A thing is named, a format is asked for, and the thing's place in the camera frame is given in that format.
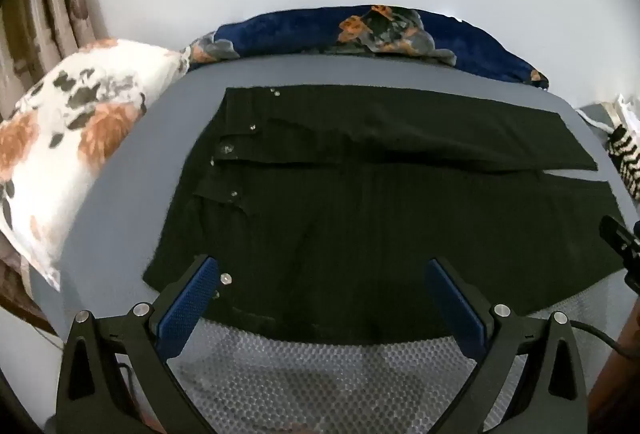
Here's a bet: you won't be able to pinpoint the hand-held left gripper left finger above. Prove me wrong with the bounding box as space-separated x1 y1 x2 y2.
55 255 222 434

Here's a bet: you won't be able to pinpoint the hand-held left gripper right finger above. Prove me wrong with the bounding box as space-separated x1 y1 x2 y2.
425 257 589 434

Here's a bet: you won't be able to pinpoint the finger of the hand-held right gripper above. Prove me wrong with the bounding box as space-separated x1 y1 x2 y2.
599 215 640 261

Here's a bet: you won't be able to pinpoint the black pants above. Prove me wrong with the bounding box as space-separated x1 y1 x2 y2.
142 84 626 346

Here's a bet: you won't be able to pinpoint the black white striped cloth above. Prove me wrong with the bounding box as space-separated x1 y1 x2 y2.
606 124 640 201

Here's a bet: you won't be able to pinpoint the white grey patterned cloth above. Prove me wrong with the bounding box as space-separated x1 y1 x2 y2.
575 94 640 135

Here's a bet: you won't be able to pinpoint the brown wooden furniture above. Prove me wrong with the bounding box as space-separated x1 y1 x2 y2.
586 284 640 430

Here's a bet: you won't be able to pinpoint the dark brown cloth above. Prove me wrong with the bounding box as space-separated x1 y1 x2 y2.
0 234 57 333

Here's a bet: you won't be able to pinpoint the white orange floral pillow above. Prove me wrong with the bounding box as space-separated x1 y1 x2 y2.
0 39 192 293

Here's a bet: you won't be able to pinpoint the blue floral blanket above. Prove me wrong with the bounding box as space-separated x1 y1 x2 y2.
182 4 551 91

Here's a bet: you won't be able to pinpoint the beige patterned curtain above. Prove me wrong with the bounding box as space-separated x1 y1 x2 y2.
0 0 112 125

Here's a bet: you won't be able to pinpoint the black cable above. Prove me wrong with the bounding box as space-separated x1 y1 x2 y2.
569 320 624 357

